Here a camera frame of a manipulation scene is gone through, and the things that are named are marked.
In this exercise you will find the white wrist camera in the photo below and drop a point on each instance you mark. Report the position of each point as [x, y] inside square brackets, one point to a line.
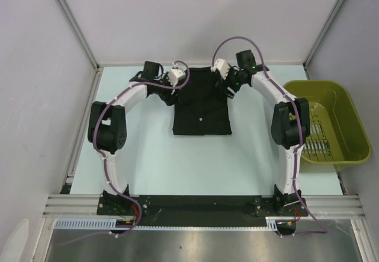
[176, 76]
[221, 67]

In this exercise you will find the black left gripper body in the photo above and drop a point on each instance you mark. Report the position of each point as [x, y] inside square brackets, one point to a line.
[164, 92]

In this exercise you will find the olive green plastic tub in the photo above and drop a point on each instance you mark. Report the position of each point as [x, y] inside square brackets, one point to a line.
[337, 136]

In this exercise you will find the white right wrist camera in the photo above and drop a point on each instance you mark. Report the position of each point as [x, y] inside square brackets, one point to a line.
[221, 67]

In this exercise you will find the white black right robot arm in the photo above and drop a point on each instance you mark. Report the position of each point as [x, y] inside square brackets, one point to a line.
[289, 125]

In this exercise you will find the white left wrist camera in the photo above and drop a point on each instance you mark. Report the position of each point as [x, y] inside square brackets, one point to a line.
[176, 76]

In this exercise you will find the aluminium frame rail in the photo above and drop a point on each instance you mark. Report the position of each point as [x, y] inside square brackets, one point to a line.
[321, 206]

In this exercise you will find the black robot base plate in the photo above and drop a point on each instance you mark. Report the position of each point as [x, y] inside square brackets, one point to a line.
[200, 211]

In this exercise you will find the black long sleeve shirt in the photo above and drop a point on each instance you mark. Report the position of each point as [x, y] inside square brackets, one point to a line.
[201, 108]

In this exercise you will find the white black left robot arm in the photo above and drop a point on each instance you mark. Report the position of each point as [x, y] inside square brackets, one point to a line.
[107, 129]

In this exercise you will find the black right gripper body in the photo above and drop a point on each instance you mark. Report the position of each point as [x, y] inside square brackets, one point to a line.
[234, 80]

